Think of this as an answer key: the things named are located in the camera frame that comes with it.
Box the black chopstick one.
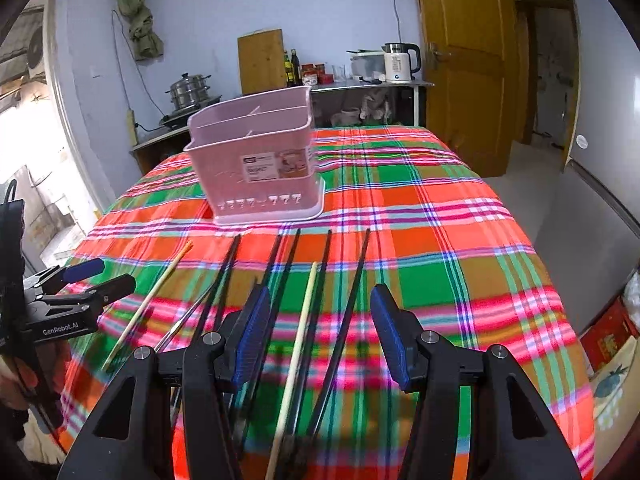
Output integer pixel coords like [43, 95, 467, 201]
[190, 234, 242, 344]

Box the black chopstick four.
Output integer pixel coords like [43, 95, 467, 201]
[234, 227, 302, 461]

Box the black chopstick three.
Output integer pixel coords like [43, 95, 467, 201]
[233, 234, 282, 448]

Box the black chopstick two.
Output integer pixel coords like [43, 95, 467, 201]
[192, 236, 240, 340]

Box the thin metal chopstick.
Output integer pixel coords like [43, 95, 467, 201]
[154, 286, 213, 353]

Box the light wooden chopstick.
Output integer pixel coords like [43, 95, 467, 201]
[265, 262, 318, 480]
[101, 242, 193, 372]

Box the black chopstick six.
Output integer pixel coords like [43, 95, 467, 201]
[291, 228, 371, 480]

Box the steel kitchen counter table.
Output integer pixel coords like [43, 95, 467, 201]
[311, 80, 435, 127]

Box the left human hand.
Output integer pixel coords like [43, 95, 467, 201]
[1, 340, 70, 411]

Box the wooden side shelf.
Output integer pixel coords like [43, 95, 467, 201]
[130, 127, 191, 174]

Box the colourful plaid tablecloth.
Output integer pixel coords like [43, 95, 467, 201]
[60, 127, 594, 479]

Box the black induction cooker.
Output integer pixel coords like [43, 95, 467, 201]
[160, 96, 221, 129]

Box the red cardboard box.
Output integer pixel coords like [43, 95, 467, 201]
[580, 296, 639, 372]

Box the pink plastic utensil basket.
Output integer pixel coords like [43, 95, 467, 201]
[184, 86, 326, 226]

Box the silver refrigerator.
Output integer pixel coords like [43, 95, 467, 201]
[535, 0, 639, 333]

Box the stainless steel steamer pot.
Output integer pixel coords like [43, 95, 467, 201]
[167, 73, 209, 110]

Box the wooden cutting board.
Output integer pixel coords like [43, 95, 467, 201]
[238, 28, 286, 96]

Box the dark oil bottle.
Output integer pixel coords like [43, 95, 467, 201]
[291, 48, 303, 86]

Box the green hanging cloth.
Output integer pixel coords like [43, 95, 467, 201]
[117, 0, 164, 60]

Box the red lidded jar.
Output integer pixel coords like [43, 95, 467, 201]
[318, 73, 334, 84]

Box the clear plastic storage box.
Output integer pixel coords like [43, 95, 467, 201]
[349, 50, 386, 82]

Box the white electric kettle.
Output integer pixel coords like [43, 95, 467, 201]
[382, 42, 422, 82]

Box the yellow wooden door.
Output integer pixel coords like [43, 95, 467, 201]
[419, 0, 518, 178]

